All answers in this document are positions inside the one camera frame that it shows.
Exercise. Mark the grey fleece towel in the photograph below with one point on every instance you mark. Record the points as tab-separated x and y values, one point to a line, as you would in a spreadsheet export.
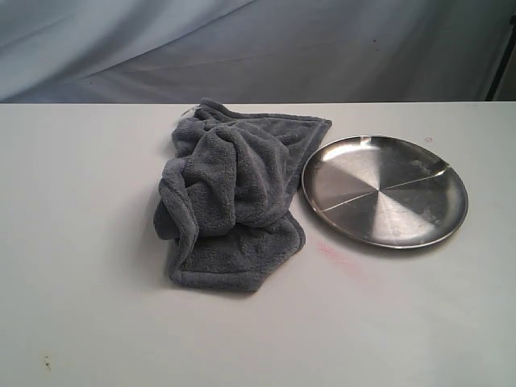
226	193

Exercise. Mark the round stainless steel plate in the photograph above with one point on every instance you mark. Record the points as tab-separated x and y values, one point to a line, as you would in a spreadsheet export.
384	192

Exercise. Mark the grey fabric backdrop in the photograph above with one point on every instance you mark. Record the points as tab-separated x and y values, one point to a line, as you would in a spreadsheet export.
250	51

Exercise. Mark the black stand pole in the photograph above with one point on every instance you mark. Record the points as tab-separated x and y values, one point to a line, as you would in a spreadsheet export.
503	60

